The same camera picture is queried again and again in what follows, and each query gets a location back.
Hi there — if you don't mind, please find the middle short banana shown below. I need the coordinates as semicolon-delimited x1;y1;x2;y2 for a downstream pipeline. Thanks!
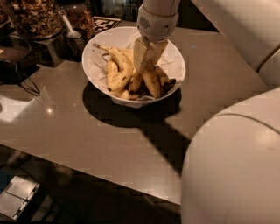
129;70;143;93

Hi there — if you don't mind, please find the long top banana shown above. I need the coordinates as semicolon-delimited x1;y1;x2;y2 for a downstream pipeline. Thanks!
142;61;161;98

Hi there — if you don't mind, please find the black white marker tag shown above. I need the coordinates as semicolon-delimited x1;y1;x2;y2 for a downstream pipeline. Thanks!
93;16;121;32

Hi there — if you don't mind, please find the glass jar of granola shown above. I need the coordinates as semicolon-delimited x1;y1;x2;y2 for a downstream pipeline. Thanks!
61;0;95;39

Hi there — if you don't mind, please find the dark cup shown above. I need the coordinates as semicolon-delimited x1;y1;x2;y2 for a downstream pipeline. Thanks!
63;31;86;62

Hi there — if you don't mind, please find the grey box on floor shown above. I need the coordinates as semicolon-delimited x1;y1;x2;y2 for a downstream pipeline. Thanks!
0;175;40;221

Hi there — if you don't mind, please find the white bowl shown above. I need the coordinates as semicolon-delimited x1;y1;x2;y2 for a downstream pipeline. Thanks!
81;26;187;109

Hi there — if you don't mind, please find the far left small banana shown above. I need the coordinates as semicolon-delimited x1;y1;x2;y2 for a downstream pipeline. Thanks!
107;59;118;87

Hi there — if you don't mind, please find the left curved banana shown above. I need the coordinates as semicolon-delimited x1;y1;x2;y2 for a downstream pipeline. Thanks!
94;44;133;91

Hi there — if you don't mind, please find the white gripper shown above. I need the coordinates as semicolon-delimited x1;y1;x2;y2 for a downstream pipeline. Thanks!
133;3;179;73

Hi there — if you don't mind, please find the bottom small banana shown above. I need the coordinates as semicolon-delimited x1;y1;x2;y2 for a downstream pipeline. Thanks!
110;88;139;101

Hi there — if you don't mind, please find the glass jar of nuts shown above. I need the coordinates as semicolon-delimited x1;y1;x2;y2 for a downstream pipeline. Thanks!
6;0;63;39

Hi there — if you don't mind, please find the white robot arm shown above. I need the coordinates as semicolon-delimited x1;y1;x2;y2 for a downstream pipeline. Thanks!
181;0;280;224

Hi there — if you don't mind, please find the right lower banana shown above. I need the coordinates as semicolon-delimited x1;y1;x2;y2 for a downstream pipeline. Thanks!
155;66;170;87

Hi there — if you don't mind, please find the metal stand block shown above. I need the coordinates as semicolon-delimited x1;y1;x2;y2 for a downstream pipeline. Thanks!
31;34;64;67

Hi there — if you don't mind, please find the white plastic spoon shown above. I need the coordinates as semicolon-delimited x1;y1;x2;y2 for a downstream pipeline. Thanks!
59;10;81;39

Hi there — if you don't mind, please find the black device with cables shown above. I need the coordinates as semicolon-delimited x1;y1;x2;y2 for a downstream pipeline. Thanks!
0;33;40;96

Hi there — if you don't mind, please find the small banana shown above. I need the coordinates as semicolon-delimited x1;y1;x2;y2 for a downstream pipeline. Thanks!
107;59;118;87
110;88;139;101

